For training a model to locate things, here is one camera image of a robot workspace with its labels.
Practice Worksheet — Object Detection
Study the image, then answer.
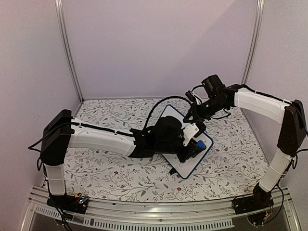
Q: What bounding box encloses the aluminium frame post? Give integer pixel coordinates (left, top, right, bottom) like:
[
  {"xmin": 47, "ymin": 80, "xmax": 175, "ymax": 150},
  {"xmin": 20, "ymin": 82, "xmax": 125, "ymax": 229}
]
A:
[
  {"xmin": 241, "ymin": 0, "xmax": 264, "ymax": 84},
  {"xmin": 54, "ymin": 0, "xmax": 84, "ymax": 103}
]

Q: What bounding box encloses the right aluminium frame post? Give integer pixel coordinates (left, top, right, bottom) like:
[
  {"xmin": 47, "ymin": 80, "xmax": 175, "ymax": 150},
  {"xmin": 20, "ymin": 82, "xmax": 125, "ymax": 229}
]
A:
[{"xmin": 241, "ymin": 0, "xmax": 264, "ymax": 84}]

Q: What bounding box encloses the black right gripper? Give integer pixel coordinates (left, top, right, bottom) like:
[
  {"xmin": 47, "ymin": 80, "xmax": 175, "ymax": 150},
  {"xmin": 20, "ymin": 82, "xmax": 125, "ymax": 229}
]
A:
[{"xmin": 184, "ymin": 97, "xmax": 226, "ymax": 124}]

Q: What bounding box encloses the front aluminium rail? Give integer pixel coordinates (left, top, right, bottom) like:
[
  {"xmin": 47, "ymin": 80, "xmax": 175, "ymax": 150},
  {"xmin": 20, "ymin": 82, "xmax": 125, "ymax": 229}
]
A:
[{"xmin": 22, "ymin": 186, "xmax": 302, "ymax": 231}]

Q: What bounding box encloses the wire whiteboard stand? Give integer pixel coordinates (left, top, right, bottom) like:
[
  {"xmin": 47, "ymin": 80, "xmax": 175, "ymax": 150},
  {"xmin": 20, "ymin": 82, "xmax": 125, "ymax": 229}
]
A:
[{"xmin": 169, "ymin": 168, "xmax": 177, "ymax": 175}]

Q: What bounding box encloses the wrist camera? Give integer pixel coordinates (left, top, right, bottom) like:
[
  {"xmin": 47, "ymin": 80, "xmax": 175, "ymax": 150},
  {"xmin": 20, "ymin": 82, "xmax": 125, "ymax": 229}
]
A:
[
  {"xmin": 182, "ymin": 122, "xmax": 206, "ymax": 147},
  {"xmin": 185, "ymin": 90, "xmax": 202, "ymax": 105}
]

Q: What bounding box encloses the small blue-framed whiteboard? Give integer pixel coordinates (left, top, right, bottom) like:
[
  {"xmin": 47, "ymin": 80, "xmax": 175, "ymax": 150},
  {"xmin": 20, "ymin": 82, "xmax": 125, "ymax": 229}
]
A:
[{"xmin": 160, "ymin": 104, "xmax": 214, "ymax": 180}]

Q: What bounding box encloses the floral patterned table mat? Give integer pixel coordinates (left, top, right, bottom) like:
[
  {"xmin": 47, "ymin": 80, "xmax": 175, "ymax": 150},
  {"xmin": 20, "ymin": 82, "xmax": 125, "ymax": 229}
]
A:
[{"xmin": 64, "ymin": 108, "xmax": 268, "ymax": 203}]

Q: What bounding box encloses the left aluminium frame post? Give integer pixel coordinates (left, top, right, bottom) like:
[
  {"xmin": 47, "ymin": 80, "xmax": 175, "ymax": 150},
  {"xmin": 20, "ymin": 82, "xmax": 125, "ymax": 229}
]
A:
[{"xmin": 54, "ymin": 0, "xmax": 84, "ymax": 103}]

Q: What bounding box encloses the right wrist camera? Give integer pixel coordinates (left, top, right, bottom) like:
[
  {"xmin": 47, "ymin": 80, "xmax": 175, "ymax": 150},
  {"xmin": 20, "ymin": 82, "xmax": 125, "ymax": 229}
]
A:
[{"xmin": 185, "ymin": 90, "xmax": 202, "ymax": 105}]

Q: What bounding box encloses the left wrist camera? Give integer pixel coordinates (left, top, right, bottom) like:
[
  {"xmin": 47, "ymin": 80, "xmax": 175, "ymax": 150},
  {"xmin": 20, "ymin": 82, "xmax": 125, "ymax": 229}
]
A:
[{"xmin": 182, "ymin": 122, "xmax": 206, "ymax": 147}]

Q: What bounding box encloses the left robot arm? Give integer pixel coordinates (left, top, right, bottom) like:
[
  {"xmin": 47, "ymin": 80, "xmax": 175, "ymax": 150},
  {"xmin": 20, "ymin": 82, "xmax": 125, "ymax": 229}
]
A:
[{"xmin": 28, "ymin": 109, "xmax": 206, "ymax": 209}]

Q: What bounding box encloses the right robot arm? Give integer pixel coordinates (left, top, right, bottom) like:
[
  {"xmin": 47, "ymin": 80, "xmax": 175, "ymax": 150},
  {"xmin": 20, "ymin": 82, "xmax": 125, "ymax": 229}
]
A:
[{"xmin": 185, "ymin": 75, "xmax": 308, "ymax": 210}]

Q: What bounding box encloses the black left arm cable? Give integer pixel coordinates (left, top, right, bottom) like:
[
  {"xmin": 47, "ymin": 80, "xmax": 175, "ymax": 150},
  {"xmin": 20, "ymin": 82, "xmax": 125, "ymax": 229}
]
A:
[{"xmin": 143, "ymin": 95, "xmax": 193, "ymax": 130}]

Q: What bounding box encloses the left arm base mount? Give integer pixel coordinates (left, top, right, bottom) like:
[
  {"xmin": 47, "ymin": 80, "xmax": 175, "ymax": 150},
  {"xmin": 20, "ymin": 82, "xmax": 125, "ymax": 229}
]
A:
[{"xmin": 47, "ymin": 187, "xmax": 89, "ymax": 215}]

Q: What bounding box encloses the blue whiteboard eraser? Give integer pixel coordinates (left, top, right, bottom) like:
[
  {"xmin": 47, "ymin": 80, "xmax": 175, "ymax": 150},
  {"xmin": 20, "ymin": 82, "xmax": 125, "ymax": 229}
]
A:
[{"xmin": 196, "ymin": 140, "xmax": 206, "ymax": 150}]

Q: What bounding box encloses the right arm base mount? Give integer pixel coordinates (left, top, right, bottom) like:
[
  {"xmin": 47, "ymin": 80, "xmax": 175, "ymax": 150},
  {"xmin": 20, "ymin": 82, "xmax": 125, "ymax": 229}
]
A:
[{"xmin": 231, "ymin": 184, "xmax": 274, "ymax": 215}]

